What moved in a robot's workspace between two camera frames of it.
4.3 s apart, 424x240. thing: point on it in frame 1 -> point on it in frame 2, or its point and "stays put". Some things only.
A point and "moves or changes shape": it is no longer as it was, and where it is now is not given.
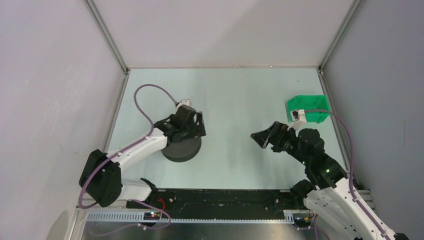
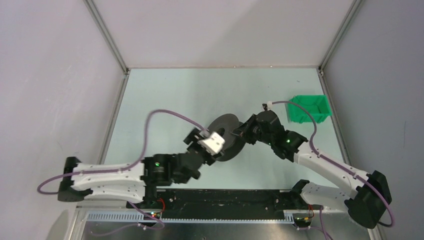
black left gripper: (197, 130) -> (192, 139)
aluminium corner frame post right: (355, 5) stays put
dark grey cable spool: (183, 151) moves or changes shape
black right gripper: (273, 135) -> (244, 130)
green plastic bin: (319, 103) stays put
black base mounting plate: (187, 200) stays put
